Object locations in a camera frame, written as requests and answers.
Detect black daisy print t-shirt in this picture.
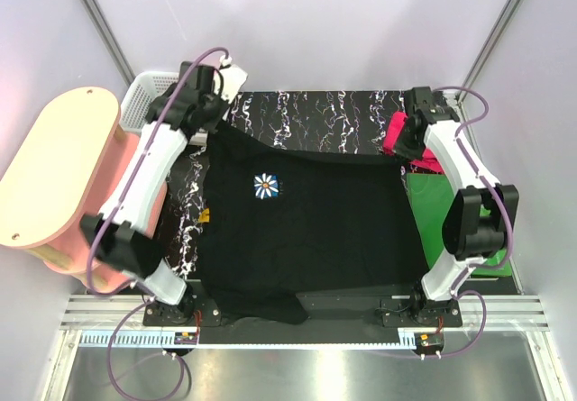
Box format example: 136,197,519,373
197,123,428,304

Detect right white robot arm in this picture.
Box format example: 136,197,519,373
393,87,519,326

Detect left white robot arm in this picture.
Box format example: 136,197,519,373
80,55,247,325

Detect folded red t-shirt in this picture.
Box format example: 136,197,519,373
382,111,444,174

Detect white plastic laundry basket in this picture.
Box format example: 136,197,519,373
120,71,202,138

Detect green folding board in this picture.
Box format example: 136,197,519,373
405,170,513,278

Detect pink oval tiered stool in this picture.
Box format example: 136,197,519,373
0,86,168,294

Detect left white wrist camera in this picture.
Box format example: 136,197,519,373
219,55,248,102

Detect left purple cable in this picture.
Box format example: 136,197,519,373
85,47,232,400

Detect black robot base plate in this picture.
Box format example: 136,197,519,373
143,280,463,348

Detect aluminium front rail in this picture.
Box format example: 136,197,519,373
60,295,549,351

